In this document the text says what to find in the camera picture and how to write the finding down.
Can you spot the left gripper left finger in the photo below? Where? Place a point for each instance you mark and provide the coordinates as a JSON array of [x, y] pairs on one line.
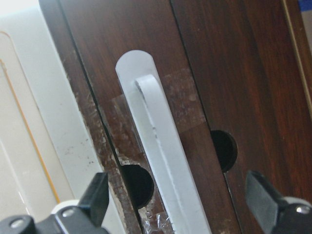
[[84, 218]]

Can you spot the white drawer handle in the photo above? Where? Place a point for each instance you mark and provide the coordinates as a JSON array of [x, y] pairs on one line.
[[155, 125]]

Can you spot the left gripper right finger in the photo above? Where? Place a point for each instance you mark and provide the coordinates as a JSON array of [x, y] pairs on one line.
[[275, 213]]

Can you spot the white plastic storage box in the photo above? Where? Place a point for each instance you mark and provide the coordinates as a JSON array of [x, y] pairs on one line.
[[46, 156]]

